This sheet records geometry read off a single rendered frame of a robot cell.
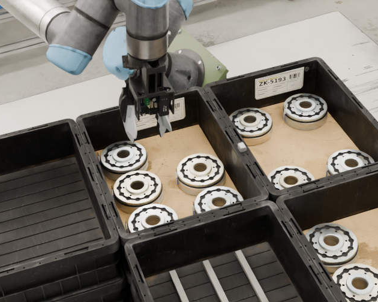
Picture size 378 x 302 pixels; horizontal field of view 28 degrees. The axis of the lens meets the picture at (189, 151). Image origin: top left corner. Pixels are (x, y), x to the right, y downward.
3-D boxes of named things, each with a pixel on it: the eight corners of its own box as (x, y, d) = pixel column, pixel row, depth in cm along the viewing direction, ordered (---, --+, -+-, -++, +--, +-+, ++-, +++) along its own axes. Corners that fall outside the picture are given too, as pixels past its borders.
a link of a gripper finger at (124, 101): (116, 122, 145) (125, 84, 140) (114, 118, 146) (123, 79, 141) (140, 122, 147) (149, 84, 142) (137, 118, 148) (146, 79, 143)
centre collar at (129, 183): (123, 182, 159) (122, 180, 159) (145, 176, 160) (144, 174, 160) (129, 197, 156) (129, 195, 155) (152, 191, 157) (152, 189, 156)
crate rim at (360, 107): (201, 93, 174) (201, 84, 173) (318, 63, 181) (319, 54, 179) (272, 206, 145) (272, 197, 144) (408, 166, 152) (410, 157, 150)
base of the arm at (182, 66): (147, 84, 205) (122, 71, 198) (185, 45, 200) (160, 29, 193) (167, 121, 195) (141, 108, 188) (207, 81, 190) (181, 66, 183)
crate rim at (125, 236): (75, 124, 168) (73, 116, 166) (201, 93, 174) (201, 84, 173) (122, 250, 139) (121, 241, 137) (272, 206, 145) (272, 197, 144)
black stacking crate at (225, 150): (82, 157, 174) (74, 118, 167) (202, 125, 180) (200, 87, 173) (129, 282, 145) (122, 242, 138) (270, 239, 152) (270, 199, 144)
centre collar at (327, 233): (313, 236, 145) (314, 234, 145) (336, 230, 146) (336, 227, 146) (324, 254, 141) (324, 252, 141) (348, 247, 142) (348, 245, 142)
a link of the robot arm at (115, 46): (126, 79, 196) (88, 59, 186) (154, 35, 194) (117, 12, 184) (150, 98, 187) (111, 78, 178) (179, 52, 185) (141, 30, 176)
